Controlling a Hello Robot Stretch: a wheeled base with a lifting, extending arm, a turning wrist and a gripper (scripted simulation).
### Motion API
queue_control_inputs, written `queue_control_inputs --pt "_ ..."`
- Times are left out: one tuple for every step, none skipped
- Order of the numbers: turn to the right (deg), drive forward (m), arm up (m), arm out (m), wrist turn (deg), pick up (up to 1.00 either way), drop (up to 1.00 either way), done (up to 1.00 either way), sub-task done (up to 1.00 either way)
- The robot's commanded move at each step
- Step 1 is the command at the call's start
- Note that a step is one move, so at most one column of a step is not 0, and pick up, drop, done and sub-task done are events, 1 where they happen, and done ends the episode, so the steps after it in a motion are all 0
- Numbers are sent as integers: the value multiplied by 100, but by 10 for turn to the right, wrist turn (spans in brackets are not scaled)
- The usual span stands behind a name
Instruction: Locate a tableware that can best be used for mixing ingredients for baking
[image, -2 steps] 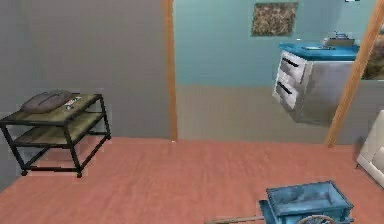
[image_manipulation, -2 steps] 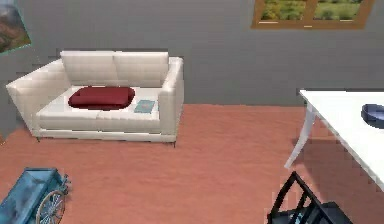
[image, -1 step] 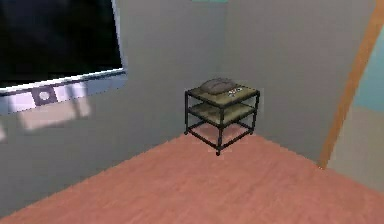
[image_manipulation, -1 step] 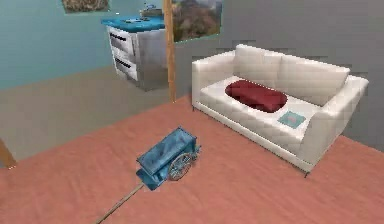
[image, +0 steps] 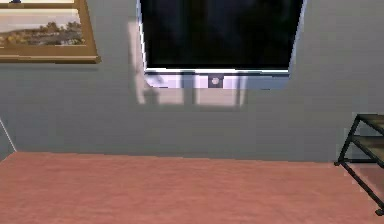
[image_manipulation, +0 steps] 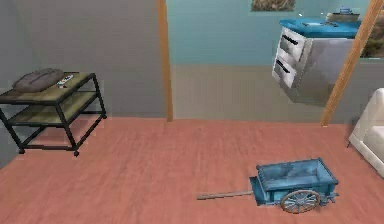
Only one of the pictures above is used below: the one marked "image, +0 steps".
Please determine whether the wood framed landscape picture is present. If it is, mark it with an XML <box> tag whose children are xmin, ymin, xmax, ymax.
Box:
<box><xmin>0</xmin><ymin>0</ymin><xmax>102</xmax><ymax>65</ymax></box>

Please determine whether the silver framed television set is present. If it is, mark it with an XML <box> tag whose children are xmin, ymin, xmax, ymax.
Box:
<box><xmin>135</xmin><ymin>0</ymin><xmax>308</xmax><ymax>90</ymax></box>

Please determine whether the black metal frame shelf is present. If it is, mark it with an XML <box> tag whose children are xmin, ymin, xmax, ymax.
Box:
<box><xmin>333</xmin><ymin>113</ymin><xmax>384</xmax><ymax>217</ymax></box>

